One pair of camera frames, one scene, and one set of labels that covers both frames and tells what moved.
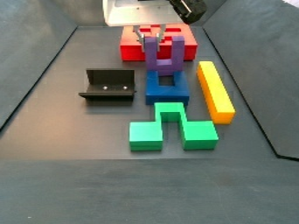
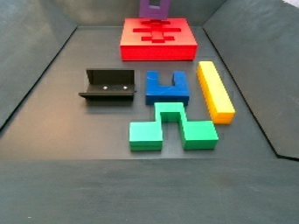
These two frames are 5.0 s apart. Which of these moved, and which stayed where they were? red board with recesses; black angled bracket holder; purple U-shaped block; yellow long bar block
Moved: purple U-shaped block
Stayed: black angled bracket holder; yellow long bar block; red board with recesses
